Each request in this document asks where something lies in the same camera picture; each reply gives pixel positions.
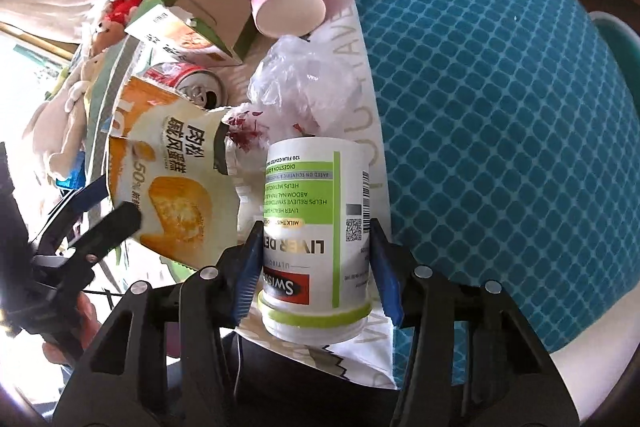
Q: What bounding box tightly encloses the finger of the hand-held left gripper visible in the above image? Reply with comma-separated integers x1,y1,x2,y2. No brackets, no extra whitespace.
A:
65,201,144,269
29,174,110,258

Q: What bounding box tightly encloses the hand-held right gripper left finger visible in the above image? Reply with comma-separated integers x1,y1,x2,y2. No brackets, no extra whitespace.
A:
52,221,264,427

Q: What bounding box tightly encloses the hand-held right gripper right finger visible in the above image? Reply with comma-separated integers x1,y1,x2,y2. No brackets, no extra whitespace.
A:
369,218,582,427

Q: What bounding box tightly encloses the orange snack bag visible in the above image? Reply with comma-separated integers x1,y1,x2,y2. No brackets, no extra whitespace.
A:
107,76,240,272

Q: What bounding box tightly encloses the white supplement bottle green label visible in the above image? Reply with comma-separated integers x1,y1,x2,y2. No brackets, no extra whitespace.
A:
257,136,374,344

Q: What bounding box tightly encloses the red soda can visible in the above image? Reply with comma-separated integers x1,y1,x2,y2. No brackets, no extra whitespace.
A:
144,62,228,110

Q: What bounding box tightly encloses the green cardboard box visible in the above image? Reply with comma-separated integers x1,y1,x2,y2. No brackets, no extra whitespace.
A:
124,0,257,66

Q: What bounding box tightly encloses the teal plastic bin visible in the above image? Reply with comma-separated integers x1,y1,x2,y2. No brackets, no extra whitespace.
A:
589,9,640,75

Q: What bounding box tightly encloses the person's left hand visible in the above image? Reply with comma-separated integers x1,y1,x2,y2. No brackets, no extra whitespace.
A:
42,292,105,365

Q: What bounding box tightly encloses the beige plush toy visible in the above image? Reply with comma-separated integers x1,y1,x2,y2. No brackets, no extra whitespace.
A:
22,54,103,178

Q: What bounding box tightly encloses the brown bear plush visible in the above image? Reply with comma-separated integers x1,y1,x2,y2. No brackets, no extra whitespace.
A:
87,19,126,60

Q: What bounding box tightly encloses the clear plastic bag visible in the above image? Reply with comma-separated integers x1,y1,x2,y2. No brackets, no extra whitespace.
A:
222,34,351,152

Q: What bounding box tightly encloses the red and white plush toy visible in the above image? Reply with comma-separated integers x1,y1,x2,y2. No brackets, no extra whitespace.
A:
102,0,145,28

